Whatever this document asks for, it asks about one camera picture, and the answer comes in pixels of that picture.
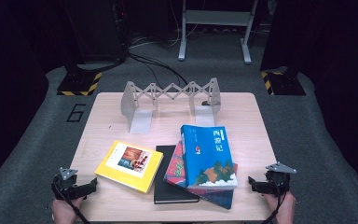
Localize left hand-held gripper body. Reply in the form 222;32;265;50
51;167;87;201

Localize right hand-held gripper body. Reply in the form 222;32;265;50
264;161;297;198

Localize yellow book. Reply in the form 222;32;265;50
94;139;164;194

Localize thick blue book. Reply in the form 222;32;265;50
180;124;240;190

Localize black hardcover book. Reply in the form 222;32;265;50
153;145;200;205

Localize red and blue illustrated book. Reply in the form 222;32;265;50
162;140;239;210

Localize grey expandable metal book rack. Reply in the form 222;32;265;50
119;77;222;135

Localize person's left hand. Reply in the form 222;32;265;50
51;195;84;224

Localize person's right hand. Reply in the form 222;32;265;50
264;189;297;224

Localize black yellow striped stand base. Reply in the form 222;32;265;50
56;63;103;97
260;68;307;96

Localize black cabinet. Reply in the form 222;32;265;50
62;0;129;63

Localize left hand-held gripper black cable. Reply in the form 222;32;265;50
51;175;90;224

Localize hand-held gripper black cable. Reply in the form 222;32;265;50
261;181;289;224
51;175;90;224

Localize right hand-held gripper black cable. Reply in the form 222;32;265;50
261;181;289;224

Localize black floor cables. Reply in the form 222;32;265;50
127;52;189;88

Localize white metal stand frame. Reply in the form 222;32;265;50
177;0;259;65

